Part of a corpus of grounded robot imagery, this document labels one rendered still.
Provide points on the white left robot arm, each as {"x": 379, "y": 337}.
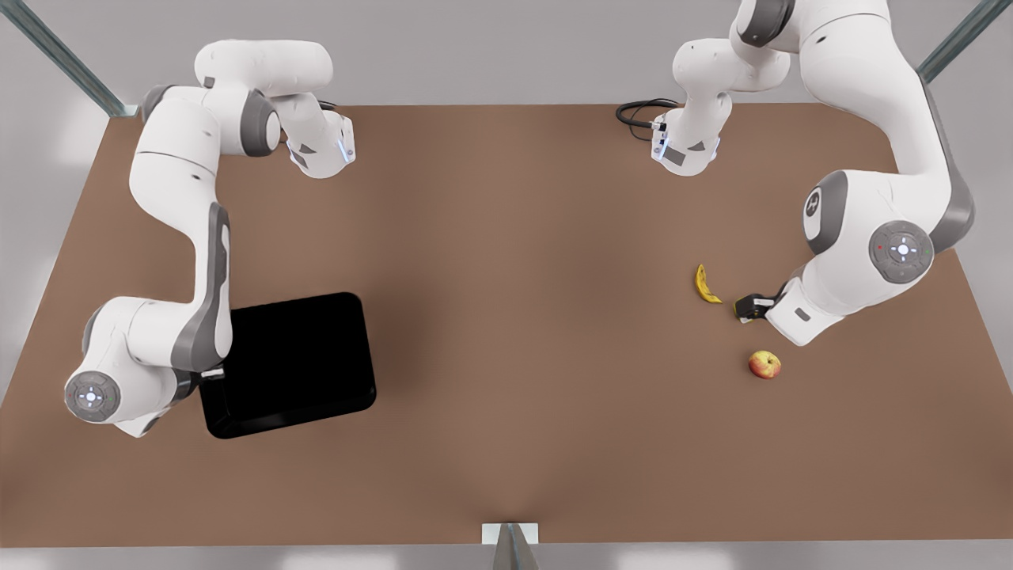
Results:
{"x": 870, "y": 158}

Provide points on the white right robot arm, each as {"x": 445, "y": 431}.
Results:
{"x": 170, "y": 174}

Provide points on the yellow banana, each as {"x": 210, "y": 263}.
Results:
{"x": 703, "y": 286}

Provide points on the red yellow apple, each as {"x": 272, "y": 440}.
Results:
{"x": 764, "y": 364}

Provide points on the black rectangular tray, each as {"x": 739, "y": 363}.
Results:
{"x": 297, "y": 360}

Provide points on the silver frame post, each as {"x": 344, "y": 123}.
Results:
{"x": 513, "y": 546}
{"x": 961, "y": 36}
{"x": 67, "y": 59}

